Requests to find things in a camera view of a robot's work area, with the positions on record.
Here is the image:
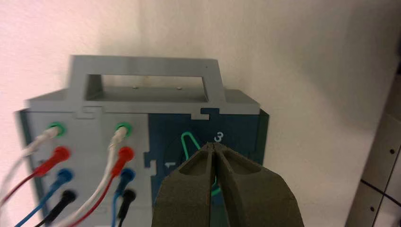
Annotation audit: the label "black jumper cable with plugs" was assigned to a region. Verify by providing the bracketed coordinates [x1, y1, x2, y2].
[34, 189, 137, 227]

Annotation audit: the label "red jumper cable with plugs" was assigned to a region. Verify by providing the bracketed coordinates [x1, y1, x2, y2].
[0, 146, 135, 227]

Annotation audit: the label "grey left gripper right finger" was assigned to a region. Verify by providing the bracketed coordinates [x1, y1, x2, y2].
[213, 143, 305, 227]

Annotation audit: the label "green jack socket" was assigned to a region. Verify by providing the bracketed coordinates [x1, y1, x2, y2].
[47, 121, 67, 138]
[114, 121, 133, 138]

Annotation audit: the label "thin black cable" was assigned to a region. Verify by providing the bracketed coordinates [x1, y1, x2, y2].
[360, 179, 401, 203]

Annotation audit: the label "dark rotary knob green pointer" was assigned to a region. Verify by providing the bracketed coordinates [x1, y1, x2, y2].
[164, 131, 226, 198]

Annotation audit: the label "grey panel with screws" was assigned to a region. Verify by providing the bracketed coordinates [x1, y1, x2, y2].
[344, 78, 401, 227]

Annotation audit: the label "plugged cable jacks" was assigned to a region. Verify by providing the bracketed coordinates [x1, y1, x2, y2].
[14, 168, 136, 227]

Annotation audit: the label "dark blue grey control box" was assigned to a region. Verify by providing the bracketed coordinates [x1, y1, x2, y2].
[14, 54, 270, 227]

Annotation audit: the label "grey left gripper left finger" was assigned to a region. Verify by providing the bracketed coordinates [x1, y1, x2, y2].
[152, 142, 215, 227]

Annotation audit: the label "white jumper cable with plugs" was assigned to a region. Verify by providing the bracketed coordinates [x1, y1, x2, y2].
[0, 127, 129, 227]

